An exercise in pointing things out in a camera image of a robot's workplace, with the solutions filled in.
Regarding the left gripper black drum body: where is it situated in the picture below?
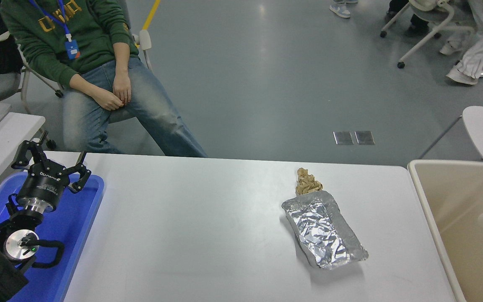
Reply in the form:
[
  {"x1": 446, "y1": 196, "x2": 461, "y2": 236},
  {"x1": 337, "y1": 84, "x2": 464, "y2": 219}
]
[{"x1": 16, "y1": 160, "x2": 71, "y2": 207}]

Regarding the silver foil tray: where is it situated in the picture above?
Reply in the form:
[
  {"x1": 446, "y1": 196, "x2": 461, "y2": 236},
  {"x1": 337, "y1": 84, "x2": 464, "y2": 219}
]
[{"x1": 281, "y1": 190, "x2": 369, "y2": 270}]

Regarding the tan paper ball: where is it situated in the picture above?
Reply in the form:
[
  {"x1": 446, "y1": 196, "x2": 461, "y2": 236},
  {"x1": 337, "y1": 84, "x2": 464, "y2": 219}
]
[{"x1": 295, "y1": 167, "x2": 323, "y2": 196}]

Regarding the person's right hand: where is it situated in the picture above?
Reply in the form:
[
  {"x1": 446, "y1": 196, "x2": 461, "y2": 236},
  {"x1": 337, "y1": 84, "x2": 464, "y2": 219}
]
[{"x1": 92, "y1": 88, "x2": 124, "y2": 112}]

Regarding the person's left hand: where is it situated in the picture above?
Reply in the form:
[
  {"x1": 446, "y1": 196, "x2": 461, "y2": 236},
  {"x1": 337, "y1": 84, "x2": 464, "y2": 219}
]
[{"x1": 112, "y1": 75, "x2": 132, "y2": 104}]

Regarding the white side table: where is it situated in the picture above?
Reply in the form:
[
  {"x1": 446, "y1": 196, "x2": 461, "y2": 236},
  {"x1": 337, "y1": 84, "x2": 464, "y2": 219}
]
[{"x1": 0, "y1": 112, "x2": 46, "y2": 198}]

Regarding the large pale plastic bin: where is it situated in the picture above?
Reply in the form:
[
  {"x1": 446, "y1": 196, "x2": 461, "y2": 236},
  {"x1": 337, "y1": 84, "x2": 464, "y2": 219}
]
[{"x1": 408, "y1": 159, "x2": 483, "y2": 302}]

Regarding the blue plastic tray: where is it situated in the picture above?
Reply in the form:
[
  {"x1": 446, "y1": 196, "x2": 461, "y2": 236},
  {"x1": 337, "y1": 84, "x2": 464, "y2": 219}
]
[{"x1": 0, "y1": 171, "x2": 105, "y2": 302}]

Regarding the blue id badge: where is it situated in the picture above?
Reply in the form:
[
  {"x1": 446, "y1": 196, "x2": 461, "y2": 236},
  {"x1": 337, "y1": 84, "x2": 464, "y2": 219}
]
[{"x1": 65, "y1": 40, "x2": 81, "y2": 60}]

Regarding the person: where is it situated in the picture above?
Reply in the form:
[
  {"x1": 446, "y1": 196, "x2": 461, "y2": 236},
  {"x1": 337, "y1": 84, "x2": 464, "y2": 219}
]
[
  {"x1": 439, "y1": 0, "x2": 483, "y2": 86},
  {"x1": 0, "y1": 0, "x2": 208, "y2": 158},
  {"x1": 330, "y1": 0, "x2": 358, "y2": 18},
  {"x1": 386, "y1": 0, "x2": 430, "y2": 36}
]

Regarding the metal floor socket plate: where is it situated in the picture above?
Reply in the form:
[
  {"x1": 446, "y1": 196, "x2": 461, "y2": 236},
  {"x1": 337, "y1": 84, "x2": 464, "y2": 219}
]
[
  {"x1": 334, "y1": 131, "x2": 354, "y2": 146},
  {"x1": 355, "y1": 131, "x2": 375, "y2": 146}
]

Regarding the white frame rolling chair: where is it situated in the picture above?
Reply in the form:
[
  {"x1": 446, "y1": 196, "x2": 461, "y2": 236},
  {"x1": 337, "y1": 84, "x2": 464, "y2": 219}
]
[{"x1": 380, "y1": 0, "x2": 477, "y2": 69}]

